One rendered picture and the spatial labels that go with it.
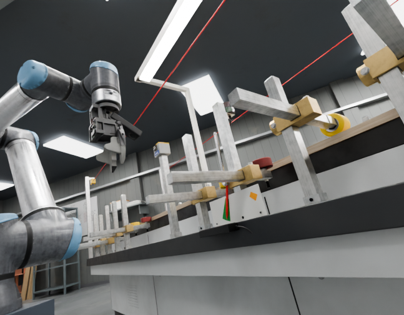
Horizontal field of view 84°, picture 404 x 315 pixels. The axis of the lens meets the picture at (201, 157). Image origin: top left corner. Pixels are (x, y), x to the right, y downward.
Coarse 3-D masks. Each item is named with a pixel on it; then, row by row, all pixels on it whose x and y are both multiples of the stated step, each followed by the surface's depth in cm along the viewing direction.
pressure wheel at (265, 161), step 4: (256, 160) 85; (260, 160) 84; (264, 160) 84; (268, 160) 84; (260, 164) 84; (264, 164) 83; (268, 164) 83; (272, 164) 85; (260, 168) 87; (264, 168) 86; (268, 168) 88; (268, 184) 84
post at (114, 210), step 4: (112, 204) 197; (116, 204) 199; (112, 208) 196; (116, 208) 198; (112, 212) 196; (116, 212) 196; (112, 216) 196; (116, 216) 195; (116, 220) 194; (116, 224) 192; (116, 228) 191; (116, 240) 188; (116, 244) 186; (120, 244) 188; (116, 248) 185
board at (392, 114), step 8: (384, 112) 64; (392, 112) 63; (368, 120) 67; (376, 120) 65; (384, 120) 64; (392, 120) 63; (352, 128) 70; (360, 128) 69; (368, 128) 67; (336, 136) 74; (344, 136) 72; (352, 136) 70; (320, 144) 78; (328, 144) 76; (312, 152) 80; (280, 160) 90; (288, 160) 87; (272, 168) 93; (176, 208) 152; (160, 216) 170
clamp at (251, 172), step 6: (246, 168) 76; (252, 168) 75; (258, 168) 77; (246, 174) 76; (252, 174) 74; (258, 174) 75; (246, 180) 76; (252, 180) 76; (228, 186) 83; (234, 186) 80
